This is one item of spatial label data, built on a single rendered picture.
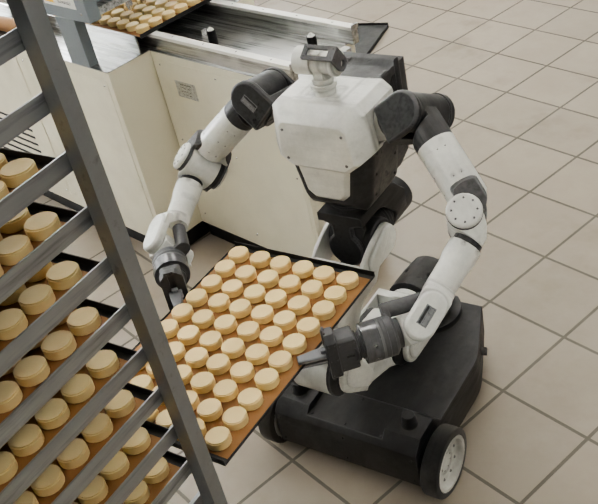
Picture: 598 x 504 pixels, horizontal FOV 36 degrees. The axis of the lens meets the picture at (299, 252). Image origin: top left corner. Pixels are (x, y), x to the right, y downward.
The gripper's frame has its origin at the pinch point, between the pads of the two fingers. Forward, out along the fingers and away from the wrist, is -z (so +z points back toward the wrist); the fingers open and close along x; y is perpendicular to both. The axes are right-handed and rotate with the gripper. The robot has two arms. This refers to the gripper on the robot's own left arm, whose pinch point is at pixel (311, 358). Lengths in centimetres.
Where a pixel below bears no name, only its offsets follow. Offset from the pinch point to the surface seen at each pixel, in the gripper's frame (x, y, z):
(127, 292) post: 49, 30, -27
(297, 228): -51, -127, 16
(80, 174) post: 70, 30, -27
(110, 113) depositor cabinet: -10, -172, -37
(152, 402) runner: 27.3, 29.9, -29.2
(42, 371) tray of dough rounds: 46, 37, -41
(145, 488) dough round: 10.0, 30.9, -35.5
